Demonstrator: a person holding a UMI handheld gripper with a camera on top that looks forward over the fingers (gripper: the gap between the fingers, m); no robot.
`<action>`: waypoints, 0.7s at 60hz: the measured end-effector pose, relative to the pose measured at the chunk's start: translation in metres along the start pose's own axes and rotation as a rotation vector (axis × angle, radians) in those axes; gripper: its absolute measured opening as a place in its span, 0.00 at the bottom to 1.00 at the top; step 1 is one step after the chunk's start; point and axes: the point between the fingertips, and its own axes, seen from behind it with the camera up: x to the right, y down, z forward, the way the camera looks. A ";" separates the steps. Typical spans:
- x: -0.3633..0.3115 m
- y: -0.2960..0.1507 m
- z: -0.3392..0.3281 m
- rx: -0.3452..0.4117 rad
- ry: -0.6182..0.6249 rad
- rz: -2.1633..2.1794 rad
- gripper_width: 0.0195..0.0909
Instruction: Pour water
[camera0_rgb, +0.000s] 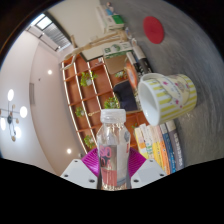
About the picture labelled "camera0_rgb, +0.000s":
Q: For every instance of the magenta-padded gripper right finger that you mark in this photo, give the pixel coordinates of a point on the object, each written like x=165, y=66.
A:
x=146, y=173

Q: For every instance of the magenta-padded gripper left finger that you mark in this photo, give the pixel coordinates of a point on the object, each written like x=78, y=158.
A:
x=78, y=173

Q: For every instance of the clear plastic drink bottle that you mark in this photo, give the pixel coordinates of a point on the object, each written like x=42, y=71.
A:
x=112, y=156

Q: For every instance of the round recessed ceiling light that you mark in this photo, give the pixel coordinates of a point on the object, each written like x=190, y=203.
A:
x=69, y=151
x=49, y=72

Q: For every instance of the colourful book stack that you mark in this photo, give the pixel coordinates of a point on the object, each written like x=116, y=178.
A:
x=160, y=146

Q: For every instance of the yellow striped ceramic mug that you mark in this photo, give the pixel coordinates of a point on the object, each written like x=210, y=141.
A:
x=173, y=96

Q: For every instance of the dark blue office chair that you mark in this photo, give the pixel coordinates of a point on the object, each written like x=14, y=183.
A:
x=125, y=95

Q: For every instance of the wooden shelf unit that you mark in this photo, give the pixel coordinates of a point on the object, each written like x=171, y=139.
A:
x=96, y=93

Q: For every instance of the branched ceiling light fixture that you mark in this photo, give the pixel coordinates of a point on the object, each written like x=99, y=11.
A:
x=11, y=115

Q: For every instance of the ceiling air vent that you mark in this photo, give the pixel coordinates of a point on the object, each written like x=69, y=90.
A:
x=32, y=94

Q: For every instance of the dark book stack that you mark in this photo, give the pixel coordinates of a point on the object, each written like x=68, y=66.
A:
x=141, y=63

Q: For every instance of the tan chair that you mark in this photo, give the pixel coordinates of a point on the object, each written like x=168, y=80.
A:
x=116, y=65

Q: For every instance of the green and white carton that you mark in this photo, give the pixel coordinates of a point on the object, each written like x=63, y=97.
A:
x=116, y=50

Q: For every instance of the wooden artist mannequin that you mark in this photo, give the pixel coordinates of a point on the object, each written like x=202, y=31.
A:
x=100, y=42

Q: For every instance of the grey window curtain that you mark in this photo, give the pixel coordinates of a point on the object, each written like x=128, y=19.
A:
x=58, y=36

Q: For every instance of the flat round red coaster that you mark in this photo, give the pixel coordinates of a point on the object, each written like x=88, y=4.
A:
x=153, y=30

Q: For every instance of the green and white box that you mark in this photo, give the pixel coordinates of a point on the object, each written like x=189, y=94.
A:
x=116, y=21

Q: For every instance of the white flat box stack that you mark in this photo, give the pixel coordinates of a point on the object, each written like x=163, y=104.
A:
x=102, y=16

